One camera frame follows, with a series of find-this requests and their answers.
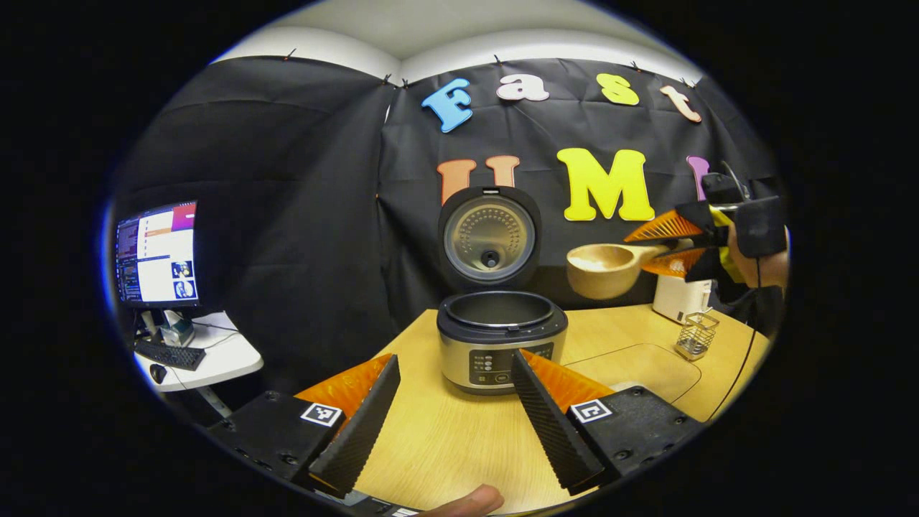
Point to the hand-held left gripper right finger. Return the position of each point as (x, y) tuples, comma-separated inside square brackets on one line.
[(553, 431)]

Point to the wooden spoon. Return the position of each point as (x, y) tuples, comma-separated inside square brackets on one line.
[(603, 269)]

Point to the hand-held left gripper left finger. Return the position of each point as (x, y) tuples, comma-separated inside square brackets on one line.
[(359, 431)]

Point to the white toaster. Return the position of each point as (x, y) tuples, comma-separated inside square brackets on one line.
[(678, 298)]

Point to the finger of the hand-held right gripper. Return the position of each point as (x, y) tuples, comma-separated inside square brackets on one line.
[(671, 264), (668, 226)]

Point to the white side table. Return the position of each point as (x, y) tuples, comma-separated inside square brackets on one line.
[(230, 355)]

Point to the black keyboard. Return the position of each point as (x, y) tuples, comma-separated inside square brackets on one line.
[(172, 354)]

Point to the grey rice cooker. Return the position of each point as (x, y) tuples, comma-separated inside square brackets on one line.
[(495, 337)]

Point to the black computer mouse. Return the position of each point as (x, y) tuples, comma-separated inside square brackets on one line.
[(158, 373)]

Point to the computer monitor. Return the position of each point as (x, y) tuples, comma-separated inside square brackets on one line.
[(158, 258)]

